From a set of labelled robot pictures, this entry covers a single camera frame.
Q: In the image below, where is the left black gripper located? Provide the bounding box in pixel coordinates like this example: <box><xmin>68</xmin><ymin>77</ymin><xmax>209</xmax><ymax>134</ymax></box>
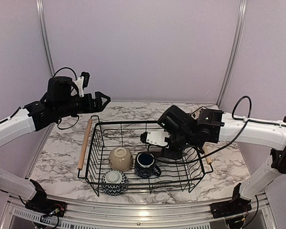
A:
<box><xmin>55</xmin><ymin>91</ymin><xmax>111</xmax><ymax>119</ymax></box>

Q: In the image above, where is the dark blue mug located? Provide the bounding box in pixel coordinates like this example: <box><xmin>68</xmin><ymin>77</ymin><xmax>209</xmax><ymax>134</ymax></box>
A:
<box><xmin>134</xmin><ymin>152</ymin><xmax>162</xmax><ymax>178</ymax></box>

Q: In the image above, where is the blue white patterned bowl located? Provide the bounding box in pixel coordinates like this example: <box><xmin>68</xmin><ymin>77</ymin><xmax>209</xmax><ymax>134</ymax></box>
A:
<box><xmin>101</xmin><ymin>169</ymin><xmax>129</xmax><ymax>196</ymax></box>

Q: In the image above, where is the round grey deer plate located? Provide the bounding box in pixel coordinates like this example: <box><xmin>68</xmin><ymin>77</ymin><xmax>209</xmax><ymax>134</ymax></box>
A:
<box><xmin>151</xmin><ymin>148</ymin><xmax>187</xmax><ymax>160</ymax></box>

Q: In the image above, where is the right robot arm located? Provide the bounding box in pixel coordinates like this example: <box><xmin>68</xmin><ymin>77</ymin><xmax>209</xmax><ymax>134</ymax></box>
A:
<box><xmin>146</xmin><ymin>105</ymin><xmax>286</xmax><ymax>214</ymax></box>

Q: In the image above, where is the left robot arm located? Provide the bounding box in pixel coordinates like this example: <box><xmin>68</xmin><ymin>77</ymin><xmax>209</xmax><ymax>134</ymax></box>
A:
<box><xmin>0</xmin><ymin>73</ymin><xmax>111</xmax><ymax>212</ymax></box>

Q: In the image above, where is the beige ceramic bowl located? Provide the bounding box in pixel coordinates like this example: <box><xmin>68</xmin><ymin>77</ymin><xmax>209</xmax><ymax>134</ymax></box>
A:
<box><xmin>108</xmin><ymin>147</ymin><xmax>133</xmax><ymax>172</ymax></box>

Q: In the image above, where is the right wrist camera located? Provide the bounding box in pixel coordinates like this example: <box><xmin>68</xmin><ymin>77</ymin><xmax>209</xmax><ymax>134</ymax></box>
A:
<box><xmin>140</xmin><ymin>131</ymin><xmax>170</xmax><ymax>147</ymax></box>

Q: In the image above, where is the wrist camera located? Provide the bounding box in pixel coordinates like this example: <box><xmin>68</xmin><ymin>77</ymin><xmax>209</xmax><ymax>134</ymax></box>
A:
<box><xmin>75</xmin><ymin>72</ymin><xmax>90</xmax><ymax>97</ymax></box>
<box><xmin>140</xmin><ymin>131</ymin><xmax>170</xmax><ymax>147</ymax></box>

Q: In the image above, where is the left wooden rack handle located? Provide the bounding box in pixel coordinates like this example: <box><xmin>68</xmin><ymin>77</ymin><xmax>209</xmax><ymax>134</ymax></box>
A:
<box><xmin>77</xmin><ymin>118</ymin><xmax>92</xmax><ymax>171</ymax></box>

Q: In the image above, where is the wooden rack handle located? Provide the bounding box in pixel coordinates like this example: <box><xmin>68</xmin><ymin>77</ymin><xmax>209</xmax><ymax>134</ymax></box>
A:
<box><xmin>203</xmin><ymin>145</ymin><xmax>212</xmax><ymax>165</ymax></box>
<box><xmin>77</xmin><ymin>118</ymin><xmax>92</xmax><ymax>171</ymax></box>

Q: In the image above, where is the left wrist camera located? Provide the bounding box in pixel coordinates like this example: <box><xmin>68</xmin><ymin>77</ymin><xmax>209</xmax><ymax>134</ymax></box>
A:
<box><xmin>75</xmin><ymin>72</ymin><xmax>90</xmax><ymax>97</ymax></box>

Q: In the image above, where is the right wooden rack handle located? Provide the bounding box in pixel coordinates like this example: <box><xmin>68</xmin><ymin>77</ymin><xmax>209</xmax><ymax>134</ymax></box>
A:
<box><xmin>203</xmin><ymin>145</ymin><xmax>212</xmax><ymax>165</ymax></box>

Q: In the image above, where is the black wire dish rack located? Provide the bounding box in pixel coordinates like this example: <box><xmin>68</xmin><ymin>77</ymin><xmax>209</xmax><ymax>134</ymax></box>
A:
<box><xmin>78</xmin><ymin>115</ymin><xmax>214</xmax><ymax>196</ymax></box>

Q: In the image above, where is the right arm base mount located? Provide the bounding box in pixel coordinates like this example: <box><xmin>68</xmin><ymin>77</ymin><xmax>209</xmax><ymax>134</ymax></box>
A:
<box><xmin>210</xmin><ymin>183</ymin><xmax>252</xmax><ymax>219</ymax></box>

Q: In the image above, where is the right aluminium frame post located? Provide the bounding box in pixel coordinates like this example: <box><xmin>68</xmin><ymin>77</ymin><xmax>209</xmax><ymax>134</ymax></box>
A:
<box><xmin>216</xmin><ymin>0</ymin><xmax>247</xmax><ymax>107</ymax></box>

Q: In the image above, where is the aluminium frame post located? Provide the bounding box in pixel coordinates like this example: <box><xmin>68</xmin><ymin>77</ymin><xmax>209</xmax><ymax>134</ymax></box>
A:
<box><xmin>216</xmin><ymin>0</ymin><xmax>247</xmax><ymax>107</ymax></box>
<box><xmin>36</xmin><ymin>0</ymin><xmax>56</xmax><ymax>78</ymax></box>

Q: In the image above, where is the front aluminium rail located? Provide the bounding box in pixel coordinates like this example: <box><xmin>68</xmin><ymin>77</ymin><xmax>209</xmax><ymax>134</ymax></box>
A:
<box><xmin>4</xmin><ymin>194</ymin><xmax>277</xmax><ymax>229</ymax></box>

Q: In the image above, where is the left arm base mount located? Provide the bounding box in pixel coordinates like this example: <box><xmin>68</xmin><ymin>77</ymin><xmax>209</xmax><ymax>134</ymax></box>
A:
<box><xmin>25</xmin><ymin>179</ymin><xmax>66</xmax><ymax>217</ymax></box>

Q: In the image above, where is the left aluminium frame post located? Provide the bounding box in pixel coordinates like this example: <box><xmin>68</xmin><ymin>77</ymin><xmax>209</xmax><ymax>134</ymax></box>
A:
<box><xmin>36</xmin><ymin>0</ymin><xmax>56</xmax><ymax>78</ymax></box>

